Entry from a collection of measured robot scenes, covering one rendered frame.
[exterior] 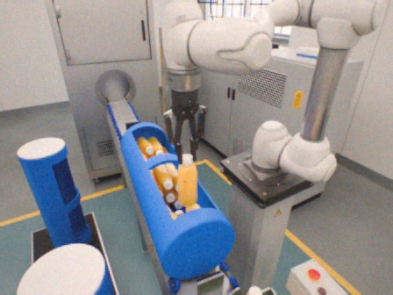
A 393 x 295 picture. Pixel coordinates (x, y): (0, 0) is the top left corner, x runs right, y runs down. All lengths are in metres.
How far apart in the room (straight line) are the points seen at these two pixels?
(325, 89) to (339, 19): 0.23
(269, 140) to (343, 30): 0.54
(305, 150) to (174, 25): 0.76
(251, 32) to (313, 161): 0.76
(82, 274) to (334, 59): 1.14
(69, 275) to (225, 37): 0.90
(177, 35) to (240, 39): 0.17
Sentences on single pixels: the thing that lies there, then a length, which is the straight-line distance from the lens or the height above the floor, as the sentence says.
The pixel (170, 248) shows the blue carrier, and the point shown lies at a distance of 0.89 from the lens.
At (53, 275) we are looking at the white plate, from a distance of 1.09.
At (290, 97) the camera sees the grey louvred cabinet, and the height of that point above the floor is 1.14.
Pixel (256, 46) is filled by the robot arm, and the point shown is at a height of 1.78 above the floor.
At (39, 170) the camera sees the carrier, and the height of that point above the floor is 0.94.
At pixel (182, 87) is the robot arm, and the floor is 1.66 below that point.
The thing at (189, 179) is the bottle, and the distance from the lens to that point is 0.82.
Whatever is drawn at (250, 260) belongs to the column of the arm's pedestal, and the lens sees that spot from 1.68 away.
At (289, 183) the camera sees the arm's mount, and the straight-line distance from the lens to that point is 1.38.
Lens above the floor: 1.85
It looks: 30 degrees down
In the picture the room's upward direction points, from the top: straight up
